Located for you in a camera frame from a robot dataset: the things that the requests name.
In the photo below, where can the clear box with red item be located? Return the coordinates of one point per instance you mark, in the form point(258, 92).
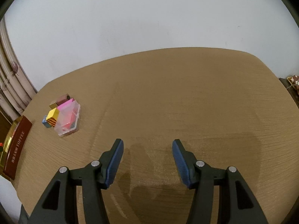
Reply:
point(67, 122)

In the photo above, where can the gold block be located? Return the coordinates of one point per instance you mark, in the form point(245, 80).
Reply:
point(53, 105)

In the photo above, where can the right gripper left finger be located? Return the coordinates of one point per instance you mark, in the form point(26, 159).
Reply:
point(57, 204)

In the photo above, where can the blue patterned round case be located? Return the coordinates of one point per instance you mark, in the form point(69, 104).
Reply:
point(45, 123)

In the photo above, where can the red gold tin box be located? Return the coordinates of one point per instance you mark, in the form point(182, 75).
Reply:
point(13, 145)

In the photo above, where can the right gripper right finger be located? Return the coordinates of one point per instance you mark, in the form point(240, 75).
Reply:
point(237, 203)

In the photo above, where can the pink block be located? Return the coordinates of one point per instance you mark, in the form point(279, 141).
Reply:
point(65, 104)

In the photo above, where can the cluttered side shelf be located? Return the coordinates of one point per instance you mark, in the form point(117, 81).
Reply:
point(291, 84)

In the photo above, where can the maroon block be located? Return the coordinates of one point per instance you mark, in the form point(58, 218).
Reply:
point(62, 99)

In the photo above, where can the yellow striped cube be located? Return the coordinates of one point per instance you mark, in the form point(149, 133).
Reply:
point(52, 117)

